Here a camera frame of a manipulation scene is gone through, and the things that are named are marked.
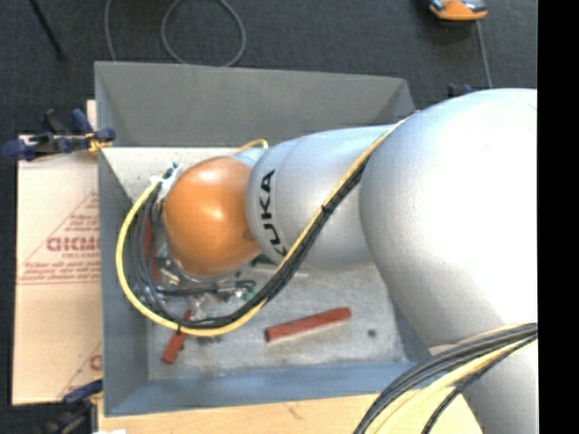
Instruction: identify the red-brown flat block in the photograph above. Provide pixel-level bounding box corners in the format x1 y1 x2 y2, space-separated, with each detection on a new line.
161 308 195 365
263 306 353 344

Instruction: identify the brown cardboard board, red print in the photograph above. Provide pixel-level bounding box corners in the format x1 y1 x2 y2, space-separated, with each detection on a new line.
11 150 105 406

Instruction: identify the grey metal bin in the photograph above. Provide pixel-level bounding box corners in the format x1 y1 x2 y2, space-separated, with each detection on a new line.
93 60 432 418

